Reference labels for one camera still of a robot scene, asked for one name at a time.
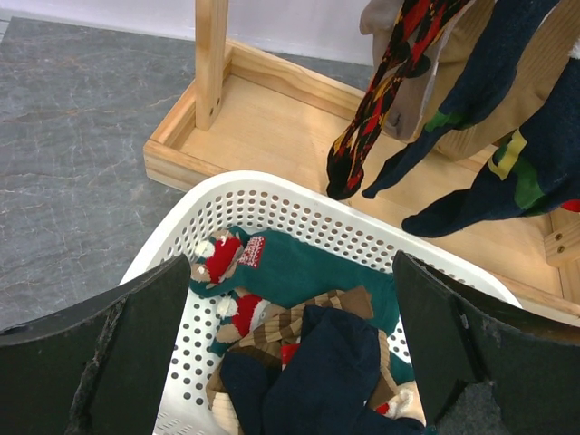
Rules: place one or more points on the white perforated plastic basket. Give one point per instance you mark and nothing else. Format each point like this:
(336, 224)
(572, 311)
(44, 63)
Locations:
(255, 200)

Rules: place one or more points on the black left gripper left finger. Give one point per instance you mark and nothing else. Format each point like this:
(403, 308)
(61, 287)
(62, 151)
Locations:
(97, 367)

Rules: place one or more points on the navy sock with green patches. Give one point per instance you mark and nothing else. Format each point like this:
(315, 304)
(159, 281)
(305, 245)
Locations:
(534, 171)

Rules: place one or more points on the navy blue sock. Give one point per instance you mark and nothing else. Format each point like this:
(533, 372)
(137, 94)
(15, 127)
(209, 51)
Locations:
(335, 383)

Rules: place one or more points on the navy hanging sock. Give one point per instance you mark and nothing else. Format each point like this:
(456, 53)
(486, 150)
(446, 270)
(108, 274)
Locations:
(482, 85)

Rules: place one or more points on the green christmas sock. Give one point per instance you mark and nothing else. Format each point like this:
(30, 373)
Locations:
(286, 272)
(239, 314)

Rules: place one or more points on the black red argyle sock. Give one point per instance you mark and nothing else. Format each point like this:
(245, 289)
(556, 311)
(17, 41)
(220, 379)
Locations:
(407, 40)

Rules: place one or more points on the wooden drying rack frame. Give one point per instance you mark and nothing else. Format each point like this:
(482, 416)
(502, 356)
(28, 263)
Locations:
(248, 109)

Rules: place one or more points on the brown striped sock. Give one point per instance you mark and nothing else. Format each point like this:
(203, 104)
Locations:
(271, 341)

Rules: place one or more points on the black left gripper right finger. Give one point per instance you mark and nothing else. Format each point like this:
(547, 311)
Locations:
(482, 365)

